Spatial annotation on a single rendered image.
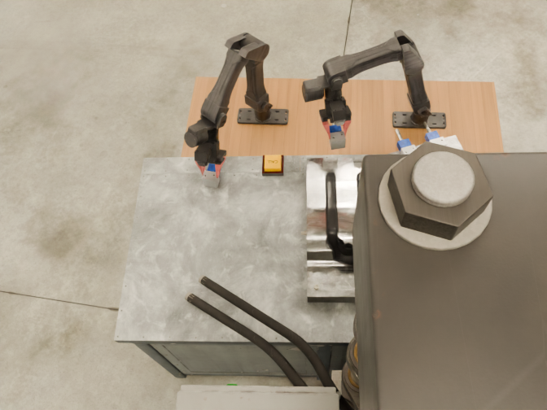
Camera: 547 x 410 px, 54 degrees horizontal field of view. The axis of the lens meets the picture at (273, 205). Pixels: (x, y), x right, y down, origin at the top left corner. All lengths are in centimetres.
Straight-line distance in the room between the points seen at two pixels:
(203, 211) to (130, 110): 151
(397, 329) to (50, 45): 357
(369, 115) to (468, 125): 37
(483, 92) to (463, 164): 176
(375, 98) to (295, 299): 88
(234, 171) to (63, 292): 126
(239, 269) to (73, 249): 134
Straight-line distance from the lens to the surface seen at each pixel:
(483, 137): 217
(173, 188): 203
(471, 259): 56
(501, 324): 55
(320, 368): 160
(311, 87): 177
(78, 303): 287
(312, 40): 352
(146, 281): 190
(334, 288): 174
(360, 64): 175
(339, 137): 189
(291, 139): 208
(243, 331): 170
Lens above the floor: 251
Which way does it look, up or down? 62 degrees down
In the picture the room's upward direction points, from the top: 8 degrees counter-clockwise
